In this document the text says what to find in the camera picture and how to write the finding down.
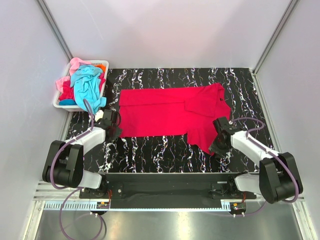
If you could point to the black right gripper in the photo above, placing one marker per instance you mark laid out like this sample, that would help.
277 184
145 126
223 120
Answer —
220 153

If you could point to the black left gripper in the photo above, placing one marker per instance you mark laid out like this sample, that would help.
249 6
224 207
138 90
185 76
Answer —
117 134

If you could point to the red t-shirt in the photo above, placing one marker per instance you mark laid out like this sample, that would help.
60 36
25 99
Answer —
188 111

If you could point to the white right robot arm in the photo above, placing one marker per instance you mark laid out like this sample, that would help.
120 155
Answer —
278 178

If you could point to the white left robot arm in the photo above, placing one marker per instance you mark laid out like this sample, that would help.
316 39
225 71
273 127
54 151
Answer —
64 165

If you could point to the white plastic laundry basket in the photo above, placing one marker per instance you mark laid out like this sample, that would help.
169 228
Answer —
75 108

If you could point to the light blue t-shirt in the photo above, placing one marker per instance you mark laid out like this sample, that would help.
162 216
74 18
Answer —
86 70

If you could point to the magenta t-shirt in basket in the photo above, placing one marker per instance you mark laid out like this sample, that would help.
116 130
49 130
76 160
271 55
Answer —
80 88

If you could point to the orange t-shirt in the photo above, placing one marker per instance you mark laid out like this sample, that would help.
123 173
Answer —
101 66

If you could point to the right electronics board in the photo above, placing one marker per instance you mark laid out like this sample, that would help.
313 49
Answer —
239 205

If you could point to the electronics board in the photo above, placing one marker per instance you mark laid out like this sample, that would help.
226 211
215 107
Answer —
239 205
103 205

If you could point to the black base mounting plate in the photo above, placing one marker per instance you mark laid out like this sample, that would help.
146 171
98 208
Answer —
169 191

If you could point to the left electronics board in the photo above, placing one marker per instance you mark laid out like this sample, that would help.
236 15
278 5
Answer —
103 205

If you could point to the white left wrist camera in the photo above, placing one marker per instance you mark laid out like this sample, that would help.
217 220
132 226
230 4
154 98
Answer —
99 115

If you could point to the white slotted cable duct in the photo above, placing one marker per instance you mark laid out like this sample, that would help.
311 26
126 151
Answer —
75 206

